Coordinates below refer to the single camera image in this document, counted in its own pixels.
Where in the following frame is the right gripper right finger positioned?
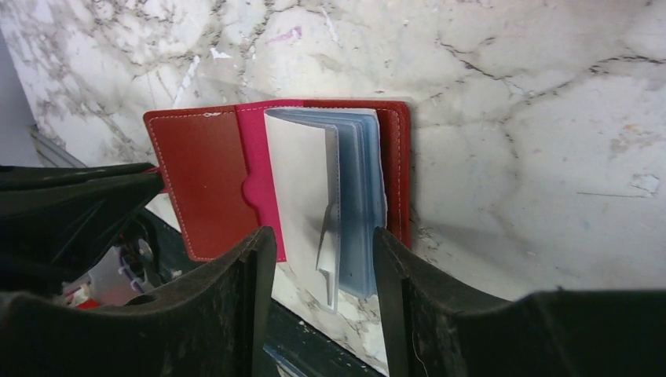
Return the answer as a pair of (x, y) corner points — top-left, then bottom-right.
(373, 228), (665, 376)

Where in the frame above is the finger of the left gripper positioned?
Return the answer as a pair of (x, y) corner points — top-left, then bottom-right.
(1, 163), (165, 295)

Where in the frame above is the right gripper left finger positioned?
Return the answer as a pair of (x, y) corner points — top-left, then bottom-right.
(1, 227), (276, 376)

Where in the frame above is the red leather card holder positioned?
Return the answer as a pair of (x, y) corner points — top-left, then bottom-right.
(144, 99), (411, 310)

